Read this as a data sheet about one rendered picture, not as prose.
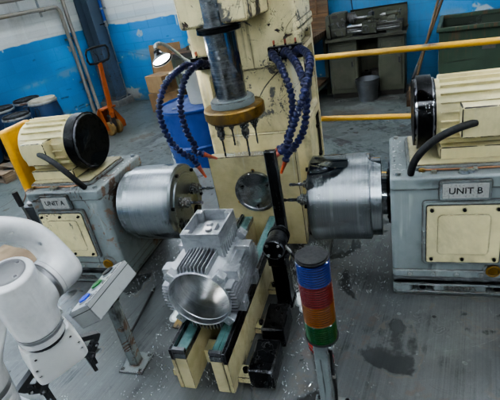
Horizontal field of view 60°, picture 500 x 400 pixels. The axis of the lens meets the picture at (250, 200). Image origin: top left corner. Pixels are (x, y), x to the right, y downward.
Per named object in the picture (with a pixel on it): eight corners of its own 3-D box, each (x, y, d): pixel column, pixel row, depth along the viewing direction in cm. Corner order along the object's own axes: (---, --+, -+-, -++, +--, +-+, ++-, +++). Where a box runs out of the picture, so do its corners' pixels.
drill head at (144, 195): (131, 215, 170) (111, 156, 159) (217, 213, 158) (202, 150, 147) (96, 252, 149) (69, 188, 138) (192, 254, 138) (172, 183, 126)
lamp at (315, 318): (305, 305, 84) (303, 287, 82) (337, 306, 83) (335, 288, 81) (301, 328, 79) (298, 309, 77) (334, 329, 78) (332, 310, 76)
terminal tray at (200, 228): (202, 232, 117) (196, 209, 114) (240, 232, 114) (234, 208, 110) (185, 259, 107) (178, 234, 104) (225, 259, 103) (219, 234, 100)
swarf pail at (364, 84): (354, 103, 553) (353, 82, 541) (358, 97, 578) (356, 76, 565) (378, 101, 542) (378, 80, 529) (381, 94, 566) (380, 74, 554)
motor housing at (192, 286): (201, 277, 125) (185, 221, 116) (263, 278, 119) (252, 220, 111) (172, 327, 108) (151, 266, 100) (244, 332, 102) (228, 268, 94)
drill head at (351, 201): (298, 212, 149) (288, 144, 138) (426, 209, 136) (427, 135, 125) (284, 255, 128) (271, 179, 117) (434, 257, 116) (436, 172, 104)
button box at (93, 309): (120, 282, 115) (106, 267, 114) (137, 273, 112) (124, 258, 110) (82, 329, 101) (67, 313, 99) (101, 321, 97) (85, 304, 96)
